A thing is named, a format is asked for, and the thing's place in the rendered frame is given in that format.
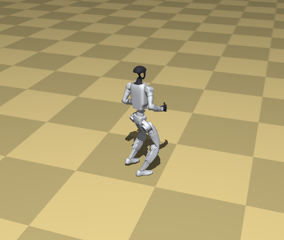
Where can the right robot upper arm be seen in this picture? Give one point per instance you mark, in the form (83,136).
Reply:
(149,90)

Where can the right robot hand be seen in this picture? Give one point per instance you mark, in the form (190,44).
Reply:
(164,107)

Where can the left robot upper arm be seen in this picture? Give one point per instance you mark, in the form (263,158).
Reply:
(126,93)

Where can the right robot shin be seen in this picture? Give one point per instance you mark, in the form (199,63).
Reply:
(151,155)

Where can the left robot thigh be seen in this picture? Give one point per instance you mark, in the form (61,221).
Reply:
(142,134)

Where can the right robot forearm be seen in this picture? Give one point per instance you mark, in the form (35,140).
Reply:
(157,108)

